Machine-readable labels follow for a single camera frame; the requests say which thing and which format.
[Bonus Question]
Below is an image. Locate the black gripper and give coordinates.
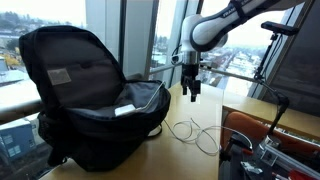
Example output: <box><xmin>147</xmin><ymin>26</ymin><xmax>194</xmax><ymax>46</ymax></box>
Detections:
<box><xmin>181</xmin><ymin>51</ymin><xmax>201</xmax><ymax>102</ymax></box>

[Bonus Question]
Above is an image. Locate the white charger with cable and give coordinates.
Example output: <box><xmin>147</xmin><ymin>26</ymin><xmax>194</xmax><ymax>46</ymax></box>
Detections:
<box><xmin>114</xmin><ymin>81</ymin><xmax>254</xmax><ymax>157</ymax></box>

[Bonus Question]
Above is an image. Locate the black backpack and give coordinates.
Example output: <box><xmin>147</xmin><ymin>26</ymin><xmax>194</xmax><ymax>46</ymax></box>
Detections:
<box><xmin>19</xmin><ymin>25</ymin><xmax>171</xmax><ymax>172</ymax></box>

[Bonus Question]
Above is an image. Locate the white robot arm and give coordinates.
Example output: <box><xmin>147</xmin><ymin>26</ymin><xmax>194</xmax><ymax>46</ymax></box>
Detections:
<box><xmin>181</xmin><ymin>0</ymin><xmax>307</xmax><ymax>102</ymax></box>

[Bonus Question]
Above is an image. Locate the orange chair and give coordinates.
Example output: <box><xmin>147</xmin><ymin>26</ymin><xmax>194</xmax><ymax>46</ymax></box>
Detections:
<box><xmin>221</xmin><ymin>112</ymin><xmax>320</xmax><ymax>159</ymax></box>

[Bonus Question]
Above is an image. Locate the metal window handrail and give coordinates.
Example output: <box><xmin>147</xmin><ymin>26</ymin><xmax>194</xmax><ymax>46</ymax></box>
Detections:
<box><xmin>0</xmin><ymin>63</ymin><xmax>258</xmax><ymax>124</ymax></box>

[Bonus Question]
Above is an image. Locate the black camera on stand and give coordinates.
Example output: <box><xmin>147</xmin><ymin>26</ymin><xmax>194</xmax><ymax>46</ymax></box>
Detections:
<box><xmin>253</xmin><ymin>21</ymin><xmax>299</xmax><ymax>139</ymax></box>

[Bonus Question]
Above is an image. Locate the silver aluminium rail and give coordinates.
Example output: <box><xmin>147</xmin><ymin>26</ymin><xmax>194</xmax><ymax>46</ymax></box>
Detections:
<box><xmin>256</xmin><ymin>135</ymin><xmax>320</xmax><ymax>180</ymax></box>

